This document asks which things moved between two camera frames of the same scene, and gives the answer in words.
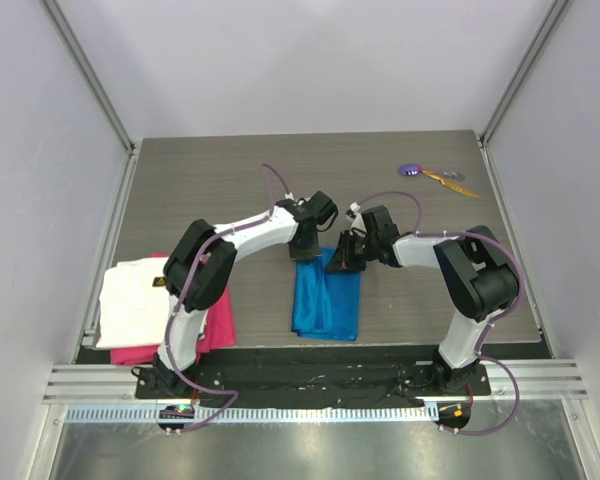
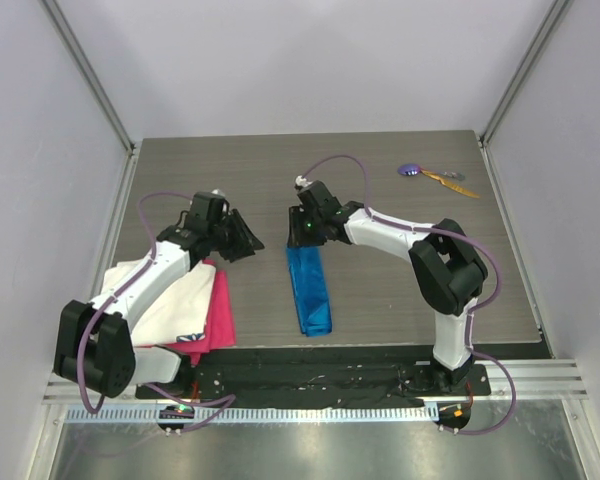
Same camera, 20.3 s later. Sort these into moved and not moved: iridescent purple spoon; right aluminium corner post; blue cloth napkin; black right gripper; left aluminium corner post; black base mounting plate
Moved: blue cloth napkin; black right gripper
Not moved: left aluminium corner post; iridescent purple spoon; right aluminium corner post; black base mounting plate
